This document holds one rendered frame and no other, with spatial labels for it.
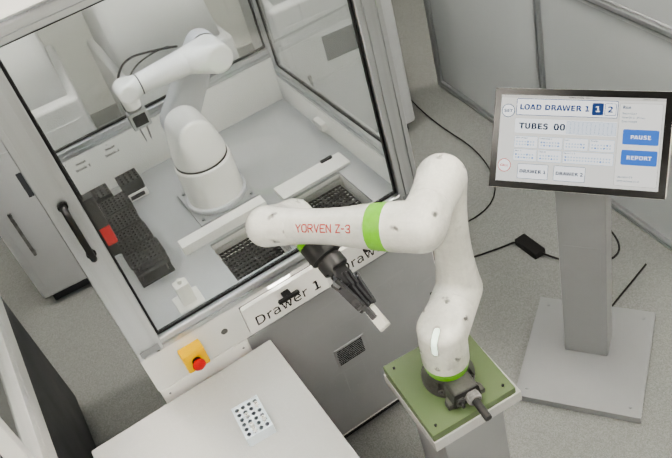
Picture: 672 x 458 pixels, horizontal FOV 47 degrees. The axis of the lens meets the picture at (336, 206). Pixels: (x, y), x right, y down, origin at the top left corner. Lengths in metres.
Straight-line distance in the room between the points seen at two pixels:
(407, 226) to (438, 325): 0.39
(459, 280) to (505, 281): 1.46
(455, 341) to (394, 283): 0.72
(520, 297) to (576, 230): 0.80
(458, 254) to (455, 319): 0.17
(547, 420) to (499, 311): 0.56
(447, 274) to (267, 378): 0.68
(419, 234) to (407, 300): 1.09
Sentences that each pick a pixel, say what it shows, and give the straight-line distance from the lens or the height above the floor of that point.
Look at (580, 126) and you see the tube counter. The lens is 2.46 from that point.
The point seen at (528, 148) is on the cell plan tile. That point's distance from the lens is 2.49.
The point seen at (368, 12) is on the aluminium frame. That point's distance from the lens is 2.16.
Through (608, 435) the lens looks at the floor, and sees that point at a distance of 3.06.
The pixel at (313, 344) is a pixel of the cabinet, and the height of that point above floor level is 0.60.
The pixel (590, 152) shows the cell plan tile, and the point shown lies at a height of 1.06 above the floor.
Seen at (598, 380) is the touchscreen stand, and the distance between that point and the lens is 3.14.
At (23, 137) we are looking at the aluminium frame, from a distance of 1.92.
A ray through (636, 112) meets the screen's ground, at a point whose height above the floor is 1.15.
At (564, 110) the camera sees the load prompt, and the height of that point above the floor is 1.15.
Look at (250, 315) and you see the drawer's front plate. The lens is 2.41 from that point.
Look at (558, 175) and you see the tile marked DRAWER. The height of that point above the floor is 1.00.
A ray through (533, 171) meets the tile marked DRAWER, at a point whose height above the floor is 1.00.
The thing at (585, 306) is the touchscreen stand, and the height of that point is 0.32.
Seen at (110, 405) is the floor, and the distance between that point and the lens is 3.66.
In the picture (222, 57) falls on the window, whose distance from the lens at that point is 2.01.
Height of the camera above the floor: 2.59
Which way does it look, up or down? 39 degrees down
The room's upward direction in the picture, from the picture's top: 17 degrees counter-clockwise
